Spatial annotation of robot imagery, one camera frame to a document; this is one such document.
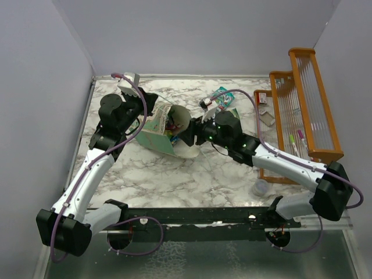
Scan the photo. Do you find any green paper gift bag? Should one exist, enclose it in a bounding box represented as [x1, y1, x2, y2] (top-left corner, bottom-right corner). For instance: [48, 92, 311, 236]
[135, 100, 202, 159]

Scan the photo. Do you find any yellow green Fox's candy bag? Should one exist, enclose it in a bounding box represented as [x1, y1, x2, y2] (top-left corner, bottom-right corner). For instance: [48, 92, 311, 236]
[229, 108, 240, 119]

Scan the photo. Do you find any small clear plastic cup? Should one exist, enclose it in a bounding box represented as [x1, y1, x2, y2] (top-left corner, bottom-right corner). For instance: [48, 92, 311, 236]
[252, 179, 270, 196]

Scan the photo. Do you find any orange wooden tiered rack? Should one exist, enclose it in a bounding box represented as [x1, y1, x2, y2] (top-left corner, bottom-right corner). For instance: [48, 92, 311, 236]
[253, 48, 344, 185]

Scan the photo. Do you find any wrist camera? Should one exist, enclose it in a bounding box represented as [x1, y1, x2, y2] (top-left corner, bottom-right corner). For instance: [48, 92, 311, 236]
[199, 98, 219, 123]
[117, 72, 140, 98]

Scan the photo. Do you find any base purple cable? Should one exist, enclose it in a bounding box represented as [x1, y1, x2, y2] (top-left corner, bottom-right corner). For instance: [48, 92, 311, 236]
[106, 216, 165, 257]
[269, 216, 324, 254]

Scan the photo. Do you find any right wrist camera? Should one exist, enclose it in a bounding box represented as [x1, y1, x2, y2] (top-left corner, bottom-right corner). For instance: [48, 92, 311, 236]
[199, 98, 219, 123]

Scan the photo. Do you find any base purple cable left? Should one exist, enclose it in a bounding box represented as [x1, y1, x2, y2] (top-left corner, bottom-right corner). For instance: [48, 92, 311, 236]
[106, 216, 165, 257]

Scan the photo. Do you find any red white small box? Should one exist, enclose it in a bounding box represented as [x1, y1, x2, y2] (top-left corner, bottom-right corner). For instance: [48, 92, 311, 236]
[258, 92, 267, 104]

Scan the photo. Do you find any blue snack packet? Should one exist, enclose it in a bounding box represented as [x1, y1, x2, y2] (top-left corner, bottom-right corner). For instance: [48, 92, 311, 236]
[169, 135, 180, 146]

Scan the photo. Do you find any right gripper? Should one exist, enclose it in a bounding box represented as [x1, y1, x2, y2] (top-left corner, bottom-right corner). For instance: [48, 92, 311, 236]
[178, 111, 231, 150]

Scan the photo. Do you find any pink marker pen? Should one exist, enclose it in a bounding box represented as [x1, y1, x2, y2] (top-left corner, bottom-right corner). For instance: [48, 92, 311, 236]
[297, 130, 309, 152]

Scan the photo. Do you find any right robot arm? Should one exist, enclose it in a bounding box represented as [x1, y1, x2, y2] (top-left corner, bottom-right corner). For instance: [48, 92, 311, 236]
[180, 111, 353, 227]

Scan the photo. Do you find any black base frame bar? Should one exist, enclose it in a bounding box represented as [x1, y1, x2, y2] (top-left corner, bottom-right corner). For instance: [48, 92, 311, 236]
[107, 206, 301, 248]

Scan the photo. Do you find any grey cardboard piece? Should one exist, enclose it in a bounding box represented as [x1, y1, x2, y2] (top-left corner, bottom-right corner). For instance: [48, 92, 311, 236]
[259, 111, 276, 127]

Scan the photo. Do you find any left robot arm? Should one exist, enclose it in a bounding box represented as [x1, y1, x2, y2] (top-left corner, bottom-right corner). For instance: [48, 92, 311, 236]
[36, 91, 158, 262]

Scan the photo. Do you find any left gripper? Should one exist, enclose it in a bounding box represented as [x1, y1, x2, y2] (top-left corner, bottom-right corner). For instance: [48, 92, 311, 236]
[119, 86, 158, 133]

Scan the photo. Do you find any green marker pen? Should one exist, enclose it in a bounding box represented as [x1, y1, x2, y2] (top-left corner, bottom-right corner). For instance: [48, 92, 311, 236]
[289, 134, 300, 157]

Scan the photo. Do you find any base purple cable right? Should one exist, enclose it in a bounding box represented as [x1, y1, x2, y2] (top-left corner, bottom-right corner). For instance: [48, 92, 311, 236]
[269, 216, 324, 254]

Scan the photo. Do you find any teal Fox's candy bag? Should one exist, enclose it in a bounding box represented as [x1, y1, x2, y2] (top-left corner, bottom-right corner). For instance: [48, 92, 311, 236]
[210, 87, 235, 113]

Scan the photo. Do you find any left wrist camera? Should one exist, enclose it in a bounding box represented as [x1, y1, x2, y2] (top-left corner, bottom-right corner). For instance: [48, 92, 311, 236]
[117, 72, 140, 98]

